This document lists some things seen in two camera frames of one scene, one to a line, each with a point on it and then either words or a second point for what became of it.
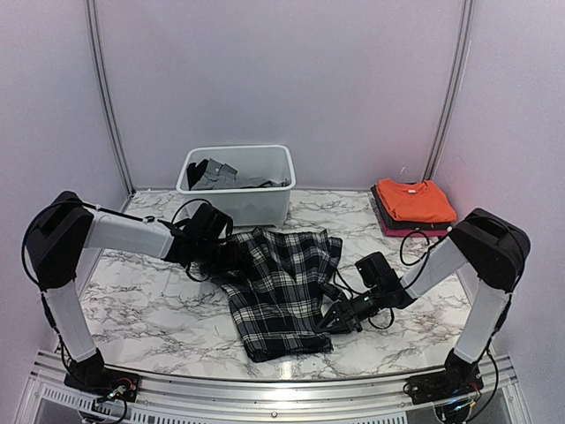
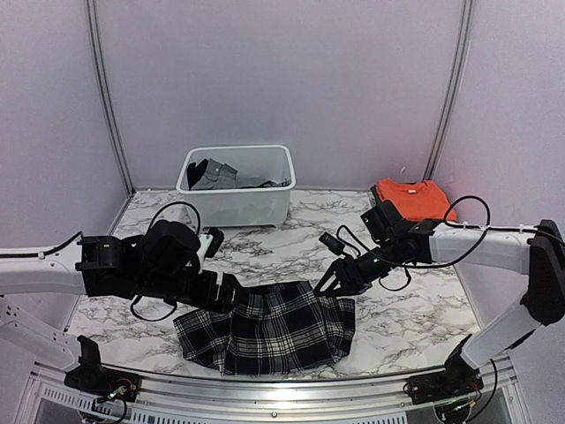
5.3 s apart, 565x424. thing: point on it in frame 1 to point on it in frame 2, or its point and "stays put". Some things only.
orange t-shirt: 413,200 stays put
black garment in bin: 195,173 stays put
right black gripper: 345,314 to 351,279
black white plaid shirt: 275,290 to 269,328
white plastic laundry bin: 252,185 stays put
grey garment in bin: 223,176 stays put
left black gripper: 231,263 to 207,302
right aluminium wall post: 451,94 stays put
